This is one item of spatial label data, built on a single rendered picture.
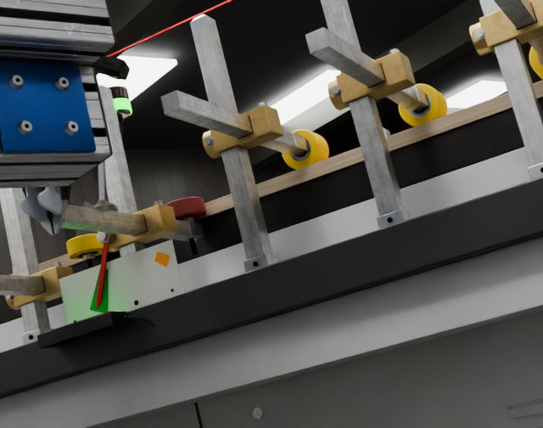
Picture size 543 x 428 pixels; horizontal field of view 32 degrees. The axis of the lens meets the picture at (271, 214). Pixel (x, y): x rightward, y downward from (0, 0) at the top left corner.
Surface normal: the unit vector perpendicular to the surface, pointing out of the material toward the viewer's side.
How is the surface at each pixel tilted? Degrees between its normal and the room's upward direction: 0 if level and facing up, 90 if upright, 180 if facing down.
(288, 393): 90
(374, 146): 90
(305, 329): 90
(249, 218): 90
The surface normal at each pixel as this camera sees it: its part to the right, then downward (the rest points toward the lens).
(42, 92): 0.61, -0.31
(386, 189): -0.44, -0.08
